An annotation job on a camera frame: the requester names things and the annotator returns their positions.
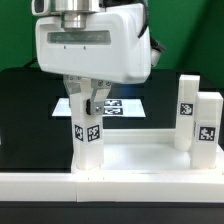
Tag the white marker sheet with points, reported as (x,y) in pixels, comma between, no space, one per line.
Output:
(112,108)

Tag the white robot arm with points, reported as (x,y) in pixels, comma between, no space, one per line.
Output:
(104,41)

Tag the white desk top tray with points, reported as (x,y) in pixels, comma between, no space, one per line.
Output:
(144,151)

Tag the white front fence bar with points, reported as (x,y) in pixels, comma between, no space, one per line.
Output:
(130,188)

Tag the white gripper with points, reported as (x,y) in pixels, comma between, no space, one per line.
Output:
(96,41)

